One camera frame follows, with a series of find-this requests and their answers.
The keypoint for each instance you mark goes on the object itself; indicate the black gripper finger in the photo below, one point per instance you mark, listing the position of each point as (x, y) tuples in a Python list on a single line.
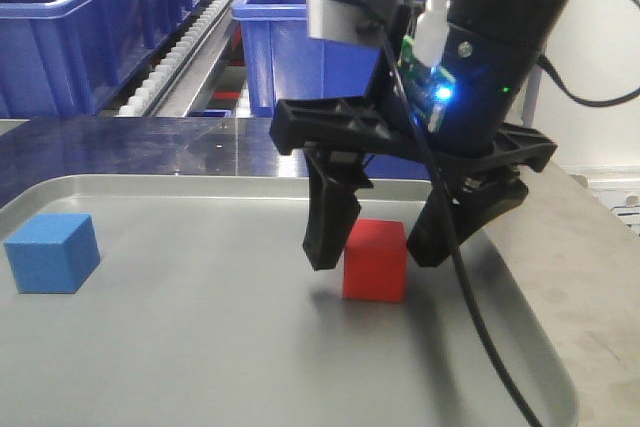
[(471, 208), (334, 179)]

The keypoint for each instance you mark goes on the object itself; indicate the right blue plastic bin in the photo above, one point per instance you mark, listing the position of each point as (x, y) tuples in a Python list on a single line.
[(283, 62)]

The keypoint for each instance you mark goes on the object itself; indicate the blue plastic bin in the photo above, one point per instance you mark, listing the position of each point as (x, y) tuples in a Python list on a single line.
[(283, 62), (63, 58)]

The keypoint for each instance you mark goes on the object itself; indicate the blue foam cube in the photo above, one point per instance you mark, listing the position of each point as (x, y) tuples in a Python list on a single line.
[(53, 253)]

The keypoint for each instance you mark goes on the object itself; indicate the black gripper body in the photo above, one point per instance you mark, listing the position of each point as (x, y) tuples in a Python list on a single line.
[(445, 78)]

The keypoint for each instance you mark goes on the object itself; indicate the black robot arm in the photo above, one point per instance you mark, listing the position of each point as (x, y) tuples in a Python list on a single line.
[(447, 74)]

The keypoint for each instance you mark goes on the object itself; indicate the white roller conveyor rail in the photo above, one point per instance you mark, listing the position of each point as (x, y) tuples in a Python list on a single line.
[(176, 84)]

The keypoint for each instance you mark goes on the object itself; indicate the red foam cube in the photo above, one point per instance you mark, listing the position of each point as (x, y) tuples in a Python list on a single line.
[(375, 262)]

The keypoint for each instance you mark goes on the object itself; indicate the grey metal tray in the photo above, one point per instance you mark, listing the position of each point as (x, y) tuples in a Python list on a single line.
[(204, 311)]

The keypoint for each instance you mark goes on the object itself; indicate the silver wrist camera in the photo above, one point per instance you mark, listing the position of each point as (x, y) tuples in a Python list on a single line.
[(354, 22)]

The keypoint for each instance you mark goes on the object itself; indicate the left blue plastic bin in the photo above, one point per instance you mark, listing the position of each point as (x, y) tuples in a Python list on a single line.
[(63, 58)]

